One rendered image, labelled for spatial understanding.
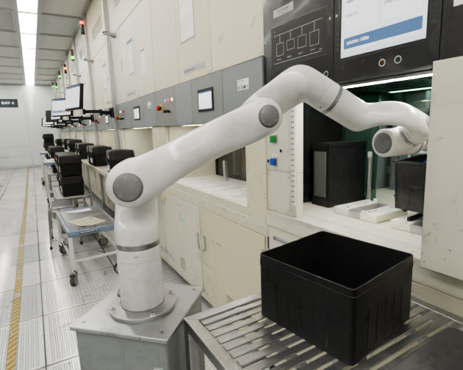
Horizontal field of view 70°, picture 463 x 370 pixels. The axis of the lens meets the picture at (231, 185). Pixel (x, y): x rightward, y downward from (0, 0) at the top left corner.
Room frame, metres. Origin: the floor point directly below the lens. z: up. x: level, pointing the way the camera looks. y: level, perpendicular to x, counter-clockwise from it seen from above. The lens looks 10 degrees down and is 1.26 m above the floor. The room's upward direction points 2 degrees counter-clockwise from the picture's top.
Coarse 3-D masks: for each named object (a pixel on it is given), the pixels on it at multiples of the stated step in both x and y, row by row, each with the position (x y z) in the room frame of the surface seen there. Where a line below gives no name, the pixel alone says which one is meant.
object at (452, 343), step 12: (444, 336) 0.56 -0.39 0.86; (456, 336) 0.56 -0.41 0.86; (420, 348) 0.53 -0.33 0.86; (432, 348) 0.53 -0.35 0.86; (444, 348) 0.53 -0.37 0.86; (456, 348) 0.53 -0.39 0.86; (408, 360) 0.50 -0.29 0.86; (420, 360) 0.50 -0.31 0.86; (432, 360) 0.50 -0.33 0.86; (444, 360) 0.50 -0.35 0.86; (456, 360) 0.50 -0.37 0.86
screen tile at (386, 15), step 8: (408, 0) 0.96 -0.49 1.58; (416, 0) 0.94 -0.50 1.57; (384, 8) 1.02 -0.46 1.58; (392, 8) 1.00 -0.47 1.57; (400, 8) 0.98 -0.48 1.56; (408, 8) 0.96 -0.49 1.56; (416, 8) 0.94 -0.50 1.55; (384, 16) 1.02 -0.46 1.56; (392, 16) 1.00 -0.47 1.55; (400, 16) 0.98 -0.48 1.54
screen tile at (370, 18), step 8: (352, 0) 1.12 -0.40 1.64; (360, 0) 1.10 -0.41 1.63; (368, 0) 1.07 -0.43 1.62; (376, 0) 1.05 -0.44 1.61; (352, 8) 1.12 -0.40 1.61; (368, 8) 1.07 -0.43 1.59; (376, 8) 1.05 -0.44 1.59; (360, 16) 1.10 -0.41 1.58; (368, 16) 1.07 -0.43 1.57; (376, 16) 1.05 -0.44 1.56; (344, 24) 1.15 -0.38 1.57; (352, 24) 1.12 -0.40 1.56; (360, 24) 1.09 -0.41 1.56; (368, 24) 1.07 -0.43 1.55; (344, 32) 1.15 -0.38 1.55
